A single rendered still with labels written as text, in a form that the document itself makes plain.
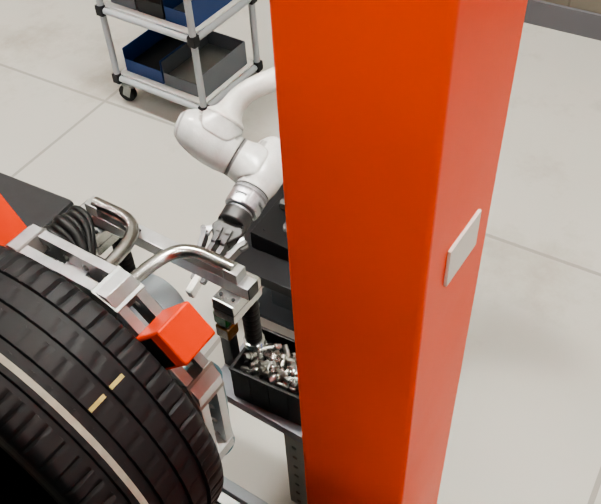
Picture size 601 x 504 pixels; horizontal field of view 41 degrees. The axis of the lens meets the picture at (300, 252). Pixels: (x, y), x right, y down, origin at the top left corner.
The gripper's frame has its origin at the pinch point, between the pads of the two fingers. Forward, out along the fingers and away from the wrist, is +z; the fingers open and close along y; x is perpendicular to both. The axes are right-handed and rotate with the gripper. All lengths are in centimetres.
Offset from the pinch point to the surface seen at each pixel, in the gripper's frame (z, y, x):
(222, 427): 30.5, 30.4, -20.0
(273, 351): 3.6, 18.5, 15.5
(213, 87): -110, -87, 85
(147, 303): 22, 19, -45
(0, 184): -21, -105, 43
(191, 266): 7.9, 13.3, -29.8
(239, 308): 10.9, 24.7, -26.6
